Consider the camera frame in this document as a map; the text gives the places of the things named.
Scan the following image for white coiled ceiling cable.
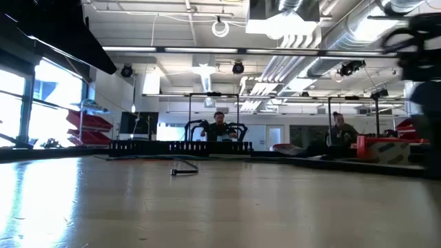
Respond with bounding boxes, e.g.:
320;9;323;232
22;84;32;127
211;19;230;39

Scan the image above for black slotted cable duct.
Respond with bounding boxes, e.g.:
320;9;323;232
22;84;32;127
109;140;254;158

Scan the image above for red box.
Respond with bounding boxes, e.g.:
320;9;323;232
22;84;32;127
356;118;431;165

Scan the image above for black monitor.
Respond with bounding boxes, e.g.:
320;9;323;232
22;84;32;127
119;111;160;141

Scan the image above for white and red tray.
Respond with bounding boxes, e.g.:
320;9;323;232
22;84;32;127
271;143;306;157

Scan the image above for black background robot arms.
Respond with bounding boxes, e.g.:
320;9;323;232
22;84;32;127
183;118;249;143

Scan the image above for silver ventilation duct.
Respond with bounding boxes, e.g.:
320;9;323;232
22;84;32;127
306;0;428;79

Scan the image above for black ceiling camera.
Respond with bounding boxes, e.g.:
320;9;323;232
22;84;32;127
336;59;367;78

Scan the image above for black background frame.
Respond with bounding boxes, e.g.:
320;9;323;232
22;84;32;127
327;88;390;145
187;92;240;142

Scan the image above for seated person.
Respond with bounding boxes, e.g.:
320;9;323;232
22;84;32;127
201;111;238;143

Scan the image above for red storage bin shelf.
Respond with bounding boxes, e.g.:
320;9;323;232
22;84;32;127
65;99;114;148

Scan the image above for standing person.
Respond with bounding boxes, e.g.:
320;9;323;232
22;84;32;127
326;112;360;147

